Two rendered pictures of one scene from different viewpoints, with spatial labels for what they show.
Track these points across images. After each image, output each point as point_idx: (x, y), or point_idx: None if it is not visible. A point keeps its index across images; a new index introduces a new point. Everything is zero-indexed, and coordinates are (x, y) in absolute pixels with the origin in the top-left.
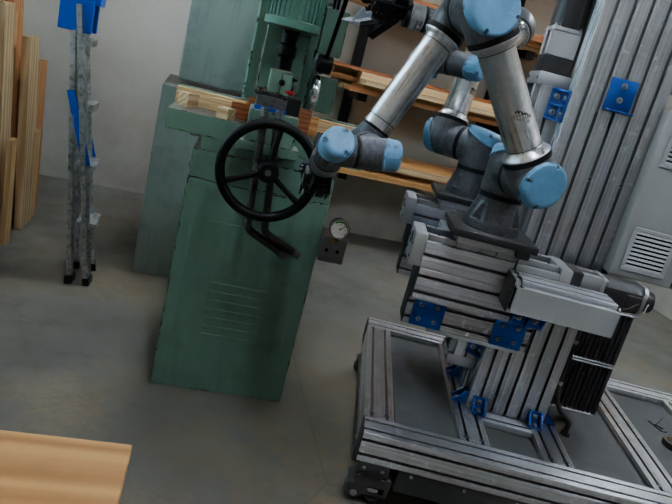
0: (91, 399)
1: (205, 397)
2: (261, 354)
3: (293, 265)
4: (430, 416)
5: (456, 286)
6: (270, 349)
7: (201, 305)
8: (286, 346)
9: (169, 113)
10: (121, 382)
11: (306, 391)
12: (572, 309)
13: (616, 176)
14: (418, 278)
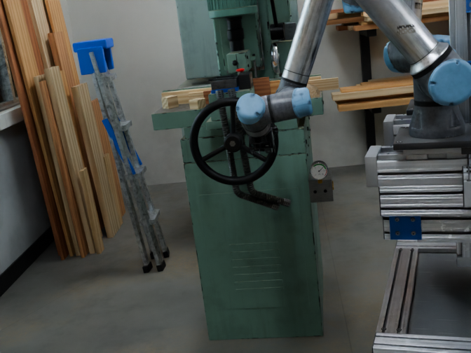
0: None
1: (255, 344)
2: (292, 297)
3: (293, 212)
4: (448, 321)
5: (418, 195)
6: (298, 291)
7: (228, 266)
8: (311, 285)
9: (153, 119)
10: (186, 344)
11: (349, 321)
12: None
13: None
14: (381, 197)
